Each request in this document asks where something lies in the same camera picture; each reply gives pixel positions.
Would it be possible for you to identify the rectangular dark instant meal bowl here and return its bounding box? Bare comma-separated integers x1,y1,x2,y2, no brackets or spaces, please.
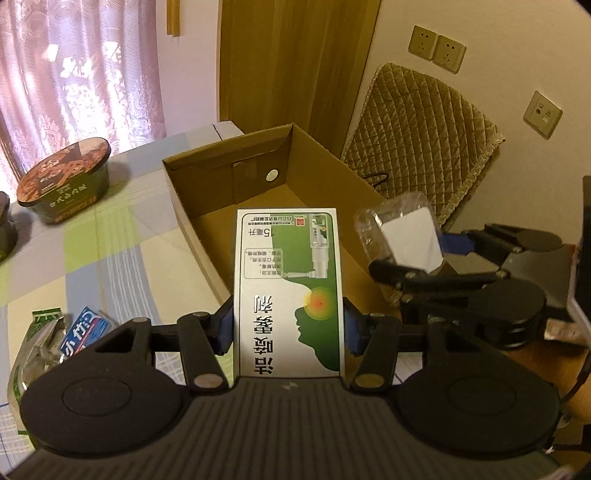
0,191,18,261

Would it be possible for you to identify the olive quilted chair cushion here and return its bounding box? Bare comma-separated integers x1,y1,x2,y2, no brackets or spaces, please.
342,63,505,229

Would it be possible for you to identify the beige double wall socket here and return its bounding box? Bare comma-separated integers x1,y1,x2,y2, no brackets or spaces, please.
408,25,467,74

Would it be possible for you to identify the round brown-lid instant noodle bowl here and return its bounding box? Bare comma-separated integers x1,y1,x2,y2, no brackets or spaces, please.
16,137,111,224

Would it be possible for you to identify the pink patterned curtain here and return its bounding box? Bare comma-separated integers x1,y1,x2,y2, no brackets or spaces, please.
1,1,166,183

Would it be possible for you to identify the wooden door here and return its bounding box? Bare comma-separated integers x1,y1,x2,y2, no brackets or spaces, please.
217,1,381,156

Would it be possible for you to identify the white item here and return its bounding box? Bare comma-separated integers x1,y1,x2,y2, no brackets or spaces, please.
353,192,444,273

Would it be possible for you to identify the checkered blue green tablecloth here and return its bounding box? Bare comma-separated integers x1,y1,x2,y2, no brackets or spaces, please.
0,120,246,462

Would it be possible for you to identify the green white medicine box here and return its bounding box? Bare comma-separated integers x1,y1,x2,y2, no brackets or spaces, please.
233,208,345,378

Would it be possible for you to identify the silver green tea bag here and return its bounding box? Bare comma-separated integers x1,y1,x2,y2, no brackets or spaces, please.
7,308,70,410

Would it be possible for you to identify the beige single wall socket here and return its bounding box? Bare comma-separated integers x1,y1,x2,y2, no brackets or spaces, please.
523,90,563,140

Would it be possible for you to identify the blue label clear plastic box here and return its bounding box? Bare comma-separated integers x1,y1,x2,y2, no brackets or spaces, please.
59,306,114,363

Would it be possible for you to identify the brown cardboard box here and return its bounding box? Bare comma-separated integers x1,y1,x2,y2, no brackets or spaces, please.
163,124,394,314

